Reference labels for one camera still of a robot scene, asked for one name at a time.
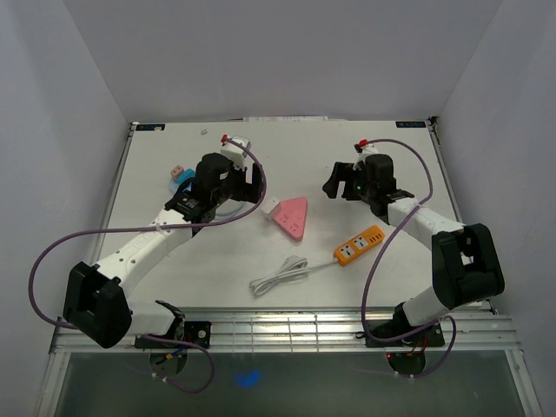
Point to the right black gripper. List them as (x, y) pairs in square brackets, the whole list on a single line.
[(341, 172)]

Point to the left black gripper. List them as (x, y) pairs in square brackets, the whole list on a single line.
[(248, 192)]

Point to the cyan blue charger plug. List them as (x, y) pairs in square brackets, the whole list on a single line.
[(185, 175)]

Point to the white charger plug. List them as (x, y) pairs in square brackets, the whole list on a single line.
[(270, 208)]

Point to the rose gold charger plug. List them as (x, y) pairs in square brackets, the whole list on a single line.
[(176, 172)]

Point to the pink triangular power strip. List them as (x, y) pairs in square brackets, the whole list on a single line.
[(291, 216)]

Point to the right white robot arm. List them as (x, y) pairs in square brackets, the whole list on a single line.
[(465, 264)]

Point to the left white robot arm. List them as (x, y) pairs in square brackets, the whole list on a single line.
[(97, 296)]

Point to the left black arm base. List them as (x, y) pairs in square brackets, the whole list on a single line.
[(197, 332)]

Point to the round light blue power strip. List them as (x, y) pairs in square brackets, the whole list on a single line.
[(180, 186)]

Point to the orange power strip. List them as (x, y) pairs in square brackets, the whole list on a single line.
[(358, 245)]

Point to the right blue corner label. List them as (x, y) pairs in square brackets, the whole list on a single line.
[(410, 124)]

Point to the blue corner label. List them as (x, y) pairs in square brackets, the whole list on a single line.
[(410, 124), (150, 127)]

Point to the left blue corner label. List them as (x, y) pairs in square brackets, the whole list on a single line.
[(150, 127)]

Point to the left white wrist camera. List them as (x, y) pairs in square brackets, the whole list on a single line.
[(233, 148)]

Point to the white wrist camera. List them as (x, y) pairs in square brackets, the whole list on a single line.
[(363, 148), (233, 148)]

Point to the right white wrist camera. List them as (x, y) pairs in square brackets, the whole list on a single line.
[(363, 148)]

